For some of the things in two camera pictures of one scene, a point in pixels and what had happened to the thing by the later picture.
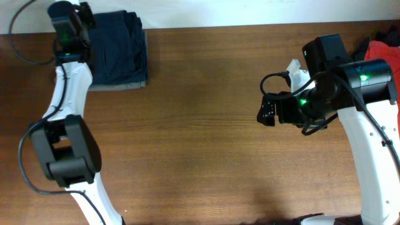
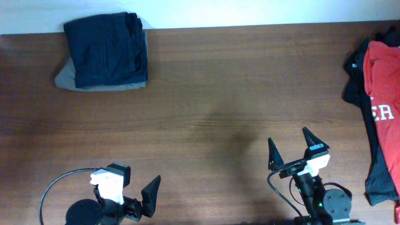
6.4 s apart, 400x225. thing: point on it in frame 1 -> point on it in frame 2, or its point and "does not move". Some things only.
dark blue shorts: x=118 y=49 does not move
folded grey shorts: x=137 y=84 does not move
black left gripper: x=85 y=14 -> x=149 y=192
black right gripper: x=285 y=115 -> x=275 y=162
